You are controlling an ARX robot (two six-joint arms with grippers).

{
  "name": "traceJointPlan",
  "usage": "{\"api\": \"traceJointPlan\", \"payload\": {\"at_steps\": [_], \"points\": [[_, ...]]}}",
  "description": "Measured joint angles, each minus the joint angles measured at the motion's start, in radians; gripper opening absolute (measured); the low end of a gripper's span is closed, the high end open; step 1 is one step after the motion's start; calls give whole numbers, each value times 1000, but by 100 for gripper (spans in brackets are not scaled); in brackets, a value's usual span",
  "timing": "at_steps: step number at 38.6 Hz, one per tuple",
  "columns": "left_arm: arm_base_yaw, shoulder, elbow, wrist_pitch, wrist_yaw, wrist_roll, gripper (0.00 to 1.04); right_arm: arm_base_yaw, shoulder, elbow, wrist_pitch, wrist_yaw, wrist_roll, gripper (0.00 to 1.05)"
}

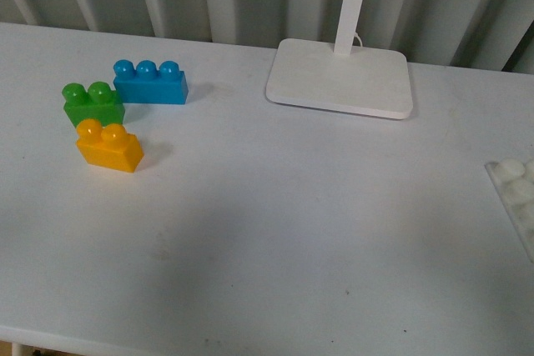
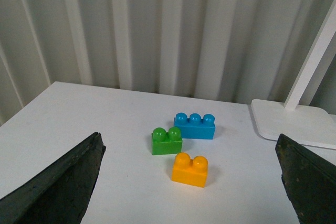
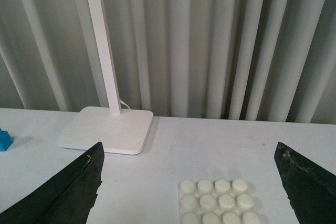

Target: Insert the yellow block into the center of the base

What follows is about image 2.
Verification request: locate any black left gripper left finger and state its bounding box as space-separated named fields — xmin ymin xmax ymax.
xmin=1 ymin=132 xmax=106 ymax=223

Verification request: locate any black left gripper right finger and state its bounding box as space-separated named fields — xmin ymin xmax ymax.
xmin=275 ymin=134 xmax=335 ymax=223

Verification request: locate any yellow two-stud block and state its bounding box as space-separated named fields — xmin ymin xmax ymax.
xmin=171 ymin=152 xmax=208 ymax=187

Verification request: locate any green two-stud block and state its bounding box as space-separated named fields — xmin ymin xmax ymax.
xmin=152 ymin=126 xmax=183 ymax=155

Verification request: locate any blue three-stud block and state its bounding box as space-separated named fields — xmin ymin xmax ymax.
xmin=174 ymin=112 xmax=216 ymax=140

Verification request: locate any white desk lamp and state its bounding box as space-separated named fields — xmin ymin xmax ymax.
xmin=251 ymin=3 xmax=335 ymax=149

